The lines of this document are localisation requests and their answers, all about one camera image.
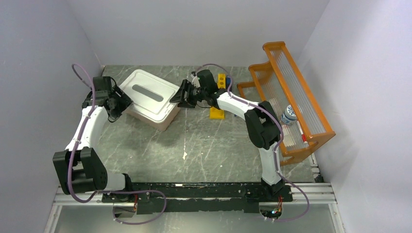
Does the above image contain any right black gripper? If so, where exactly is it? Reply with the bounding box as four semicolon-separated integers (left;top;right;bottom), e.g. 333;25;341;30
170;79;207;108

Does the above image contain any white plastic lid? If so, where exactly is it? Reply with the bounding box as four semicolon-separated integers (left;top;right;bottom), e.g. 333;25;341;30
119;69;179;121

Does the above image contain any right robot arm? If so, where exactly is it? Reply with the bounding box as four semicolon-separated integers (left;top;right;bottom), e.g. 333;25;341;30
170;69;285;201

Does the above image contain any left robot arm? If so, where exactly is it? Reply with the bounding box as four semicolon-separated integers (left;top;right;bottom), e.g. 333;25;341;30
52;76;135;202

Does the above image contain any pink plastic bin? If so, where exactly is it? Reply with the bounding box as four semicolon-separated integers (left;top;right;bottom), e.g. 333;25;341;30
124;107;180;132

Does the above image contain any yellow test tube rack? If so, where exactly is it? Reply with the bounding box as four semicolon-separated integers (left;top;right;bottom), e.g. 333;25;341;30
209;73;226;119

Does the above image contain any orange wooden shelf rack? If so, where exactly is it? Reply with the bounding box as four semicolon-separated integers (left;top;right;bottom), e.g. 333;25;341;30
237;41;336;166

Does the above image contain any white blue small jar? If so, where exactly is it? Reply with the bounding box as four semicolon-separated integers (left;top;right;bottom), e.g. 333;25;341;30
281;105;297;125

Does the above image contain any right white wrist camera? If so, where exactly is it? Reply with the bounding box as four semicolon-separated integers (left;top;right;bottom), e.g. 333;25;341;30
190;71;200;87

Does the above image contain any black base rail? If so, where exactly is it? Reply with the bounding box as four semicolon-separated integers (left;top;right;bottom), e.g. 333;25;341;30
102;181;293;215

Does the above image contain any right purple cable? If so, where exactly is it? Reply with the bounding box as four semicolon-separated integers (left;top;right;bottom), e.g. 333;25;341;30
194;64;310;222

